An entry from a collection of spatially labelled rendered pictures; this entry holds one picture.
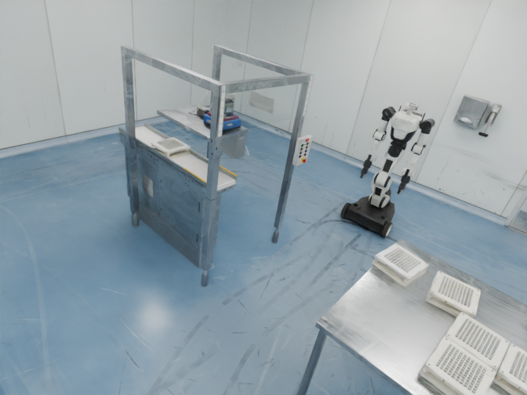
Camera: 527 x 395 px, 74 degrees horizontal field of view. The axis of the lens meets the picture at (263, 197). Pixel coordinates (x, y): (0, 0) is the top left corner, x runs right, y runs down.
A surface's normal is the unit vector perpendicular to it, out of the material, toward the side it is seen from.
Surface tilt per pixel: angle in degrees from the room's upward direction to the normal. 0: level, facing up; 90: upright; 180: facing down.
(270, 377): 0
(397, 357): 0
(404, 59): 90
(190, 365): 0
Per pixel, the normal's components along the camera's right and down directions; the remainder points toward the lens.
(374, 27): -0.60, 0.34
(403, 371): 0.14, -0.85
